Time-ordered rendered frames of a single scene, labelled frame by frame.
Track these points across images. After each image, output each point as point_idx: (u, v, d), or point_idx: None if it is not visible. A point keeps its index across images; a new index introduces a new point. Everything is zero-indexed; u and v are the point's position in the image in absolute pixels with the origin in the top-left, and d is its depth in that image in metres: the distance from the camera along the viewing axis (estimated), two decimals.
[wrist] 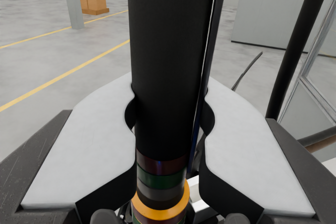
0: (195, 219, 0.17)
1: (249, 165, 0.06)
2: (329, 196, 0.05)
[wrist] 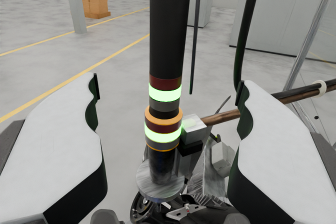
0: (187, 138, 0.25)
1: (284, 175, 0.06)
2: None
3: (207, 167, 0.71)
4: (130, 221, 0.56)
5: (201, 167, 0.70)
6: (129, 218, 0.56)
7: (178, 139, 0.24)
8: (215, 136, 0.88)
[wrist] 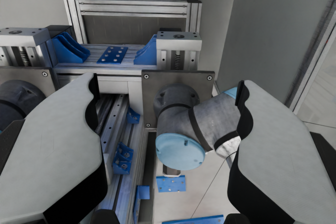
0: None
1: (284, 175, 0.06)
2: None
3: None
4: None
5: None
6: None
7: None
8: None
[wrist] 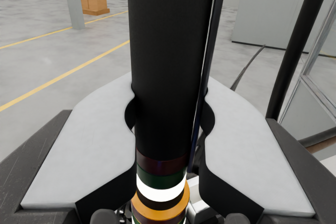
0: (195, 220, 0.17)
1: (249, 165, 0.06)
2: (329, 196, 0.05)
3: None
4: None
5: None
6: None
7: None
8: None
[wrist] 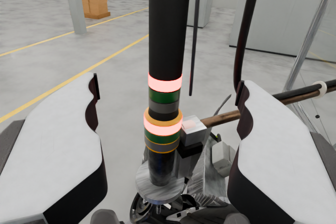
0: (187, 140, 0.25)
1: (284, 175, 0.06)
2: None
3: (208, 167, 0.70)
4: None
5: (202, 167, 0.69)
6: None
7: (177, 141, 0.24)
8: (215, 136, 0.88)
